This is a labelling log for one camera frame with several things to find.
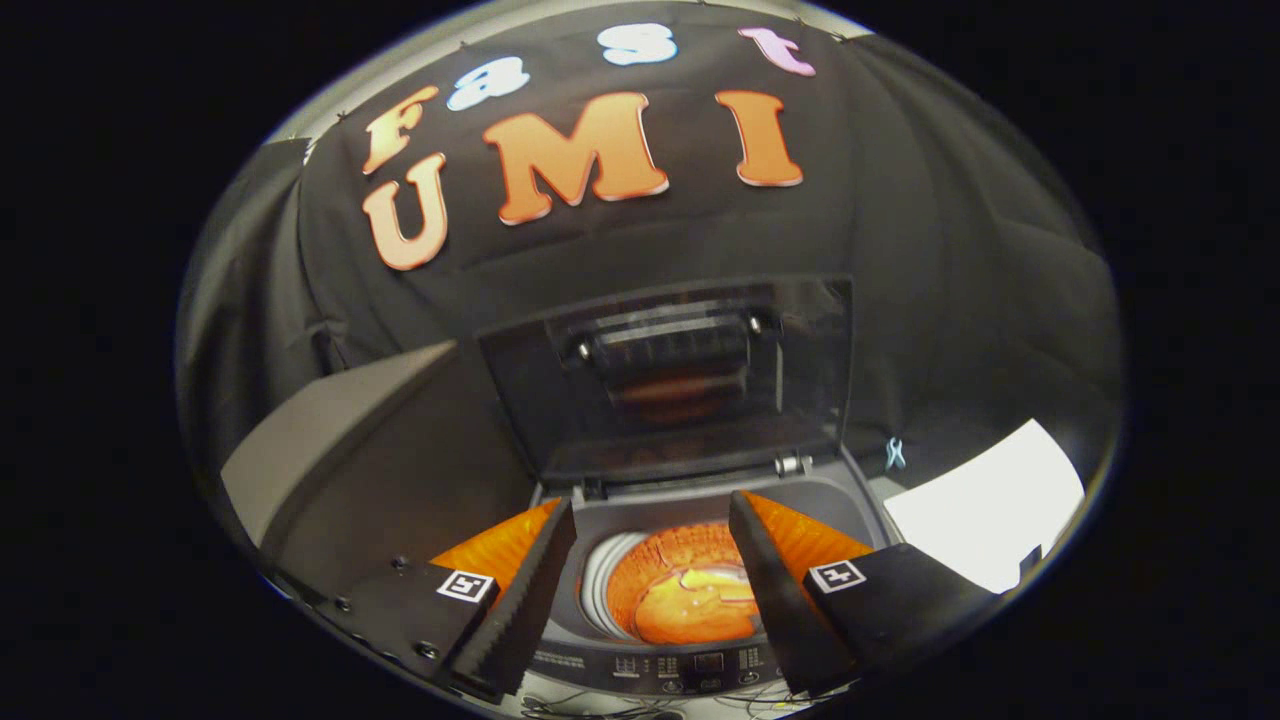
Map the dark washing machine lid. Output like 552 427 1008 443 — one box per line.
475 275 854 491

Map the dark grey washing machine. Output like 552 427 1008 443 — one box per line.
525 445 901 698

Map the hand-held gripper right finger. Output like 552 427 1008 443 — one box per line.
728 490 1001 698

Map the black backdrop cloth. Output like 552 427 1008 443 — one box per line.
178 0 1121 521

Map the orange shirt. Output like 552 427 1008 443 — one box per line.
605 520 766 646

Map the grey cabinet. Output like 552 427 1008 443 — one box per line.
220 340 541 601

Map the white flat panel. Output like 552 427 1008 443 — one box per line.
885 418 1086 596

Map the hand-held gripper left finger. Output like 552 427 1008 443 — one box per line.
335 497 579 706

